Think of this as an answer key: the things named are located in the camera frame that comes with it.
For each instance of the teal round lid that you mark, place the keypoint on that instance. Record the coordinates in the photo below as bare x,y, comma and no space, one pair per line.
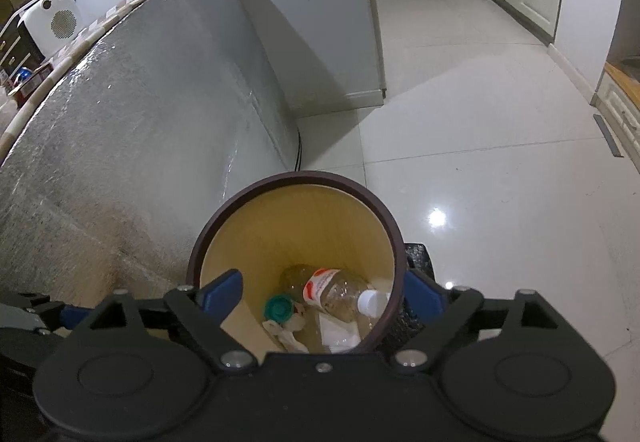
278,309

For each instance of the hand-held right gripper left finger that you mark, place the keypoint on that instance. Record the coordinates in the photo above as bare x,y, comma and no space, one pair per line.
222,289

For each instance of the clear plastic bag white paper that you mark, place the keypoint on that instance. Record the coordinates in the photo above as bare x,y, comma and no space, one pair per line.
340,334

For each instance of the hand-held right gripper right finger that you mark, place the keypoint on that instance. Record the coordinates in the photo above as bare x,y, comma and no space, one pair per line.
422,294

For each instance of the blue foil snack packet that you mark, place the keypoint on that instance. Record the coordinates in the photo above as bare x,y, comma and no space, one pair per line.
20,77

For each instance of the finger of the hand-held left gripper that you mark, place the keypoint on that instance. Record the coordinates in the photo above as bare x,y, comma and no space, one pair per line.
75,316

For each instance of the white space heater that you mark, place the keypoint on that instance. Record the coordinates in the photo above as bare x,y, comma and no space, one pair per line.
52,22

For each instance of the white dark drawer cabinet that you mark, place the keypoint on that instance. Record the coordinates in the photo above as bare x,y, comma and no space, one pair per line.
15,49

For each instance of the clear plastic bottle red label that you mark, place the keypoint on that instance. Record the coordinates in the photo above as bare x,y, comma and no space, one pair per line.
335,294

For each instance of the dark red box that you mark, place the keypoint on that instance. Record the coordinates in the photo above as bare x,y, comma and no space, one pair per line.
35,84

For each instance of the yellow bin dark rim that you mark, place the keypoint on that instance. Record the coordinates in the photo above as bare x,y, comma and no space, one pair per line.
300,222

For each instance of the table with silver foil side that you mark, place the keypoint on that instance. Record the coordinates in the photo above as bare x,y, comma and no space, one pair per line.
150,97

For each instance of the low white cabinet wooden top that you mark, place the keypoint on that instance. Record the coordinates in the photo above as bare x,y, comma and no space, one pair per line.
620,102

